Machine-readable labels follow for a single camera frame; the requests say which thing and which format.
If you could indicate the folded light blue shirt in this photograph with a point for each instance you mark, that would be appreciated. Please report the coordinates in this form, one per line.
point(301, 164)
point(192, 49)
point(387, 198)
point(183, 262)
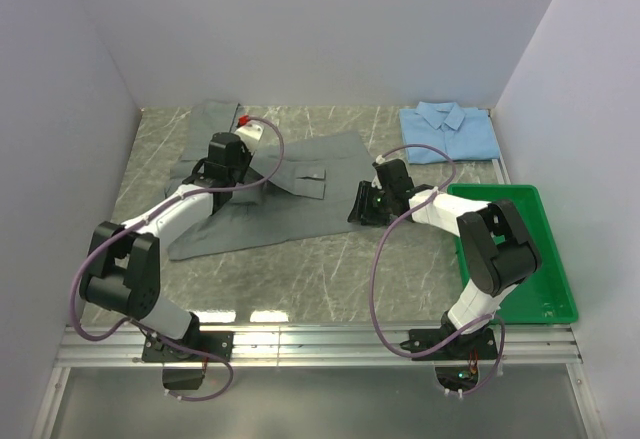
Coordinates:
point(462, 133)

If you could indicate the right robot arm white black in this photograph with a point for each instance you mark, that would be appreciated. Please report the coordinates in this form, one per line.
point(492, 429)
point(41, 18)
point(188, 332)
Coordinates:
point(499, 251)

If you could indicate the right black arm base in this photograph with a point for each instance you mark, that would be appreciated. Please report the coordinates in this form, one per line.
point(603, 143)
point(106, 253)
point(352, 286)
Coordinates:
point(450, 349)

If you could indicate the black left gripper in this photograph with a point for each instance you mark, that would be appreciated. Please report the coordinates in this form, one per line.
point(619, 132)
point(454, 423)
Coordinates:
point(246, 155)

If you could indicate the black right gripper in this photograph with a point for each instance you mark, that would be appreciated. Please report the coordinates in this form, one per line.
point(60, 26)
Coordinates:
point(362, 211)

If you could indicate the green plastic tray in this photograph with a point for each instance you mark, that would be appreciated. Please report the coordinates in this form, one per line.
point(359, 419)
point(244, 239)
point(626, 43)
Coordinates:
point(546, 297)

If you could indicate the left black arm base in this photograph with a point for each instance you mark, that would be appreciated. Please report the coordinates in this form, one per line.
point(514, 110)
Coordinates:
point(185, 349)

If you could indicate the grey long sleeve shirt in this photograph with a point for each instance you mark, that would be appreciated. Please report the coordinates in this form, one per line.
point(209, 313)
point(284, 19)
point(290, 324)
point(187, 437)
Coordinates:
point(311, 195)

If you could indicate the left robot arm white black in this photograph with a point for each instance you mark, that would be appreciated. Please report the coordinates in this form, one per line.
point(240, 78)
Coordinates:
point(124, 272)

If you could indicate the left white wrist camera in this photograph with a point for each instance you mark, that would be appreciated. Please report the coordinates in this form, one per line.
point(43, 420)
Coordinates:
point(250, 131)

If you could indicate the aluminium mounting rail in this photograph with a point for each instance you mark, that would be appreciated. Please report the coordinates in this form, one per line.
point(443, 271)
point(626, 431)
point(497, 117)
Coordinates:
point(325, 381)

